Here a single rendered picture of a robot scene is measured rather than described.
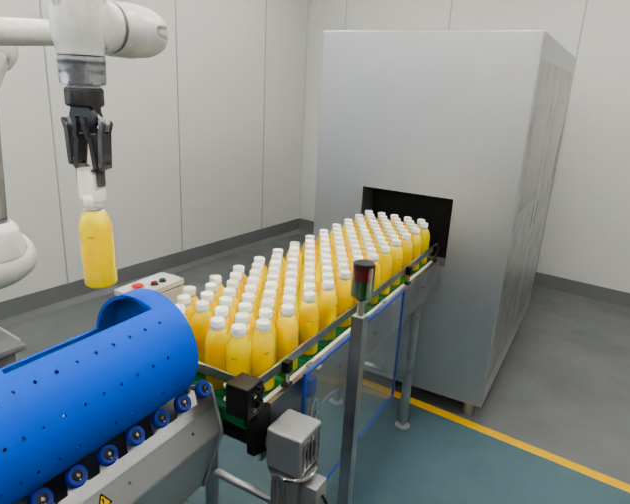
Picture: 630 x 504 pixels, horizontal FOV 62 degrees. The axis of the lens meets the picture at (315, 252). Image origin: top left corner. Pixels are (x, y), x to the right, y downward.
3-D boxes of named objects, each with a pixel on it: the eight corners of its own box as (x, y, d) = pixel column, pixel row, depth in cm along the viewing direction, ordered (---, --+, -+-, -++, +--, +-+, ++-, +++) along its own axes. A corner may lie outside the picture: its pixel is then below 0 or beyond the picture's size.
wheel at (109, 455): (90, 452, 109) (95, 450, 108) (108, 440, 113) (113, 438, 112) (101, 471, 109) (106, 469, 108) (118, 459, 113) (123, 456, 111)
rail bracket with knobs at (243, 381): (219, 415, 135) (219, 380, 132) (236, 402, 141) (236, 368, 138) (250, 428, 131) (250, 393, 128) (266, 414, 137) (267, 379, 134)
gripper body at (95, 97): (53, 84, 105) (57, 132, 108) (81, 87, 101) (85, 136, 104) (85, 85, 111) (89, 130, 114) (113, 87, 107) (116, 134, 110)
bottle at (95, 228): (90, 276, 123) (82, 199, 117) (121, 276, 124) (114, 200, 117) (80, 289, 117) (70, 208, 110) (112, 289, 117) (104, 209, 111)
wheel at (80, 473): (58, 473, 103) (62, 471, 102) (78, 460, 106) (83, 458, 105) (69, 494, 102) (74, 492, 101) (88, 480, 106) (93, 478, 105)
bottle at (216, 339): (211, 393, 145) (211, 332, 139) (201, 381, 150) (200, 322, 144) (234, 386, 149) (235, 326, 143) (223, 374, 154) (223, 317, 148)
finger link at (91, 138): (95, 116, 109) (99, 115, 109) (106, 170, 112) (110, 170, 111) (78, 117, 106) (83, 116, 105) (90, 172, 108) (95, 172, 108)
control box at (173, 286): (115, 319, 163) (113, 288, 160) (163, 298, 180) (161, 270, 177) (138, 327, 158) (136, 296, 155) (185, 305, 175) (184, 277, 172)
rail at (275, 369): (252, 391, 138) (252, 381, 137) (435, 248, 272) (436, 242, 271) (254, 391, 137) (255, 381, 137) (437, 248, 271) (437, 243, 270)
